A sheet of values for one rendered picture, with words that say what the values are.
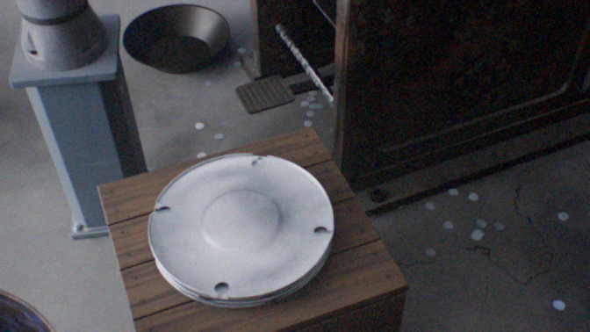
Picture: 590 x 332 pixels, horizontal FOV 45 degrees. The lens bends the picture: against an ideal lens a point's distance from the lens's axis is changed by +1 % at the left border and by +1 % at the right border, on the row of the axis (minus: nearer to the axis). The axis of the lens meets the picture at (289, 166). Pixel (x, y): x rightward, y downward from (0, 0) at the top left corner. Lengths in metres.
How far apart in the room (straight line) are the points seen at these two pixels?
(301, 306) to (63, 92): 0.60
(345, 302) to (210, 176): 0.32
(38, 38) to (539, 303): 1.08
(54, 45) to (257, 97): 0.53
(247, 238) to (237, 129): 0.76
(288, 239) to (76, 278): 0.62
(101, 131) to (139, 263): 0.37
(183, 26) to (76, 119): 0.82
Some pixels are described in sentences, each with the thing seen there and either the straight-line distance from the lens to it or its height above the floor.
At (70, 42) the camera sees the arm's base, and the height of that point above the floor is 0.50.
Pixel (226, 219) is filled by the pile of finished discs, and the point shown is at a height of 0.38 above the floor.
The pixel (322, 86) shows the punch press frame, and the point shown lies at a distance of 1.66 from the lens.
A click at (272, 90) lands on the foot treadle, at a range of 1.68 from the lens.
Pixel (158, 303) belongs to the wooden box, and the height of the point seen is 0.35.
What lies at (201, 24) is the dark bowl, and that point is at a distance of 2.14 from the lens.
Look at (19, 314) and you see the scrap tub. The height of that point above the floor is 0.44.
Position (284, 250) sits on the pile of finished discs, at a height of 0.38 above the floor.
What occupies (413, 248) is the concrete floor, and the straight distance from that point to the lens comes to 1.57.
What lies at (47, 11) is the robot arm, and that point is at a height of 0.56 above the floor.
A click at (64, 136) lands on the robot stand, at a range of 1.44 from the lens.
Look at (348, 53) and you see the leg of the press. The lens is 1.33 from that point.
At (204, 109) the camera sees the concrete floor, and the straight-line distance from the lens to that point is 1.89.
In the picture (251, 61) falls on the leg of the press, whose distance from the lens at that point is 1.98.
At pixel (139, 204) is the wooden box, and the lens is 1.21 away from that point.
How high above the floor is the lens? 1.24
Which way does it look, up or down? 46 degrees down
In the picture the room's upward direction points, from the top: 2 degrees counter-clockwise
